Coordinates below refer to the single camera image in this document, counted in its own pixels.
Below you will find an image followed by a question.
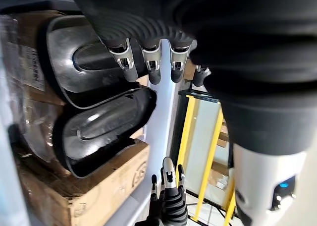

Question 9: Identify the black floor cable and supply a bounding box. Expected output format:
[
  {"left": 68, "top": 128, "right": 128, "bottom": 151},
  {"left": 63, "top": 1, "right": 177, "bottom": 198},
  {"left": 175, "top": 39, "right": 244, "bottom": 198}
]
[{"left": 187, "top": 190, "right": 228, "bottom": 212}]

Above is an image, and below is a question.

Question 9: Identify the yellow shelf frame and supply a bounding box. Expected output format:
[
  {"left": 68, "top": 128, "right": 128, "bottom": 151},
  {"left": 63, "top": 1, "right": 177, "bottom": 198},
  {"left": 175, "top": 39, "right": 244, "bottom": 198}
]
[{"left": 177, "top": 91, "right": 237, "bottom": 226}]

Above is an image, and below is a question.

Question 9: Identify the clear plastic wrap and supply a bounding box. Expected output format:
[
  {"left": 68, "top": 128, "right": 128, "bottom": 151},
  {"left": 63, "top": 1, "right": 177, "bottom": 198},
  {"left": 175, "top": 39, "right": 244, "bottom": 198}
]
[{"left": 7, "top": 97, "right": 59, "bottom": 164}]

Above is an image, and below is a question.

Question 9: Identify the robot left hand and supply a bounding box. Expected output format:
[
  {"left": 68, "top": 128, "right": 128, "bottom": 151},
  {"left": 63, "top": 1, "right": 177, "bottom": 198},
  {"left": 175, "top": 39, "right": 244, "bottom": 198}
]
[{"left": 65, "top": 0, "right": 317, "bottom": 226}]

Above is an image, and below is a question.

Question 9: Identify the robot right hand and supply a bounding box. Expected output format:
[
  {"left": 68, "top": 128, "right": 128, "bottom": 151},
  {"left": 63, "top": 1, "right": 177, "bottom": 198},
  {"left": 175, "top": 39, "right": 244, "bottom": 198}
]
[{"left": 145, "top": 156, "right": 189, "bottom": 226}]

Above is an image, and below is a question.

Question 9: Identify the white plastic box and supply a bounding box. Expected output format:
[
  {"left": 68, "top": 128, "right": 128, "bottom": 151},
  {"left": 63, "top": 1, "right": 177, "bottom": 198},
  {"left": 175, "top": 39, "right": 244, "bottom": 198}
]
[{"left": 123, "top": 37, "right": 180, "bottom": 226}]

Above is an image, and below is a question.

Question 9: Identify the brown cardboard box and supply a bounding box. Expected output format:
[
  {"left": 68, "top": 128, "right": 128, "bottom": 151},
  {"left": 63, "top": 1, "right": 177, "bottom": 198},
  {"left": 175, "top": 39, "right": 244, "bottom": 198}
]
[{"left": 18, "top": 138, "right": 151, "bottom": 226}]

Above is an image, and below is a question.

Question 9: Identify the cardboard box with label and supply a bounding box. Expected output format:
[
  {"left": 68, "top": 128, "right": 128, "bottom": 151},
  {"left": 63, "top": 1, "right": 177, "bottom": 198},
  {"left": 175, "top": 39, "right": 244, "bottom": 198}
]
[{"left": 4, "top": 9, "right": 67, "bottom": 107}]

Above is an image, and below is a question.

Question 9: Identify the small cardboard box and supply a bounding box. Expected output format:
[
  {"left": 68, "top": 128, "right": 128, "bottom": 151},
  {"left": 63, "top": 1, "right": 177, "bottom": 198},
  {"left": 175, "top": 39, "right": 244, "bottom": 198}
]
[
  {"left": 209, "top": 161, "right": 235, "bottom": 196},
  {"left": 217, "top": 119, "right": 231, "bottom": 149}
]

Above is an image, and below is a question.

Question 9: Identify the black sole-shaped part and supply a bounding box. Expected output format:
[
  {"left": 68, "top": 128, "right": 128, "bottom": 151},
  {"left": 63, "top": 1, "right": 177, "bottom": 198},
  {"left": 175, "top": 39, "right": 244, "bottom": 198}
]
[
  {"left": 53, "top": 87, "right": 158, "bottom": 179},
  {"left": 37, "top": 14, "right": 161, "bottom": 110}
]

